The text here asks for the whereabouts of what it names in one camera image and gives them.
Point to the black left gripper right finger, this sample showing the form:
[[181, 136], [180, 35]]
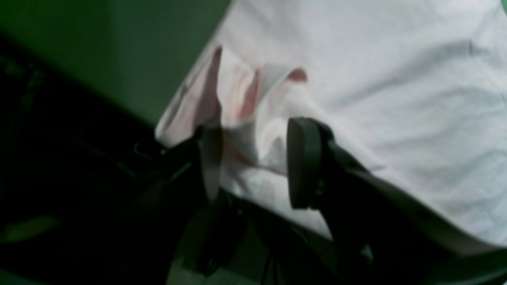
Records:
[[379, 230]]

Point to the pink t-shirt black print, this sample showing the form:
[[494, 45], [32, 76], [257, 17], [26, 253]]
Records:
[[414, 89]]

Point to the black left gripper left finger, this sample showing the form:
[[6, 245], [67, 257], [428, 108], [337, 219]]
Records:
[[181, 181]]

